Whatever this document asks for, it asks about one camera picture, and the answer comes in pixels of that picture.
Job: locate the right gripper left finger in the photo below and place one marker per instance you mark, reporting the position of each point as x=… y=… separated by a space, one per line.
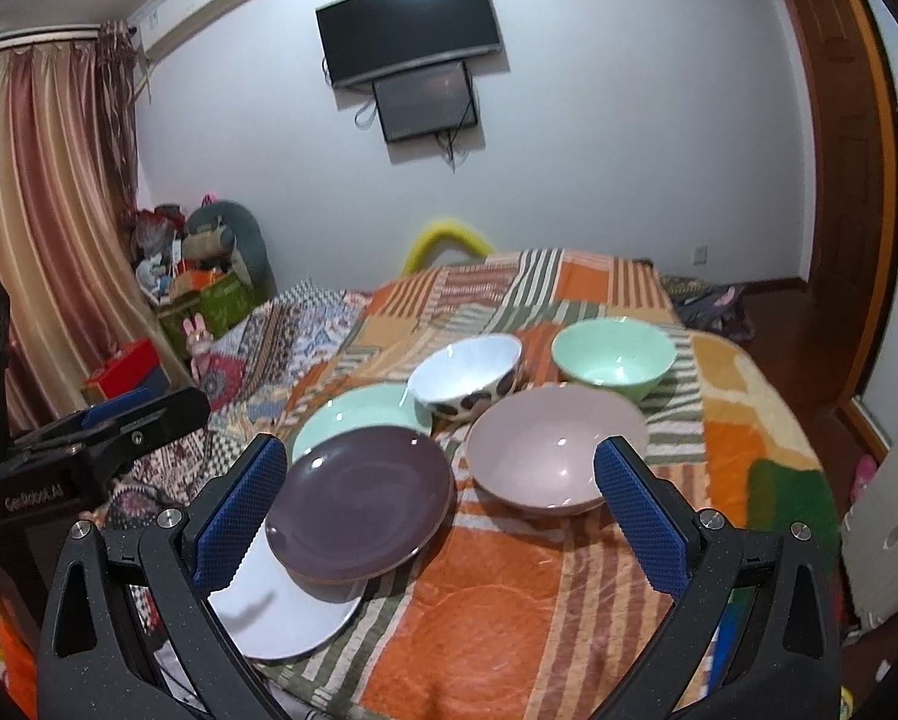
x=92 y=661

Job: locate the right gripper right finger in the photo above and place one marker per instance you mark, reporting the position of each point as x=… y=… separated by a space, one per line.
x=751 y=632

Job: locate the white plate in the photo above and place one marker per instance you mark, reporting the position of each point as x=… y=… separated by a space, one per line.
x=271 y=614

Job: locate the purple plate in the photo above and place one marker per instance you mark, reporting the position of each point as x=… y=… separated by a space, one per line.
x=360 y=504

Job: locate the mint green plate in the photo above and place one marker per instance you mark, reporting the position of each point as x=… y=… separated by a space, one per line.
x=380 y=404

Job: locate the mint green bowl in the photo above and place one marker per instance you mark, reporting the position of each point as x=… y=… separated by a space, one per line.
x=622 y=354

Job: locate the white bowl with dark spots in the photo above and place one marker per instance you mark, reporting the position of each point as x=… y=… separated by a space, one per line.
x=462 y=379

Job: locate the red box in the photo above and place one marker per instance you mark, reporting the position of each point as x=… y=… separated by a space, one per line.
x=126 y=370

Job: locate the pink bunny toy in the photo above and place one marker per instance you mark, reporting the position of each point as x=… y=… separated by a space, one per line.
x=198 y=343

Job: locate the blue patterned patchwork quilt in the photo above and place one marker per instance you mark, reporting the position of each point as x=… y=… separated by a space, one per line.
x=255 y=375

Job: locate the green cardboard box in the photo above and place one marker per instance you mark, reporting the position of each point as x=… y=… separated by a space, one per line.
x=222 y=304

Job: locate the grey plush toy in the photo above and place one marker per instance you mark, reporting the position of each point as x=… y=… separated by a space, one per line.
x=224 y=233

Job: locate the striped pink curtain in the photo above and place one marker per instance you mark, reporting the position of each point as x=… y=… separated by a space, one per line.
x=68 y=181

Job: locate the yellow curved tube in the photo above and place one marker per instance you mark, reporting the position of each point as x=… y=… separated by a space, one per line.
x=439 y=234

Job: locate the brown wooden door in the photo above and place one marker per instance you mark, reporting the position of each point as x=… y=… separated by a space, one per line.
x=855 y=238

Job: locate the small black monitor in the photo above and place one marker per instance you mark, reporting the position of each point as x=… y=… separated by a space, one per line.
x=435 y=100

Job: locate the wall-mounted black television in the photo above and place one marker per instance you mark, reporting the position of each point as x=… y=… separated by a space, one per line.
x=364 y=40

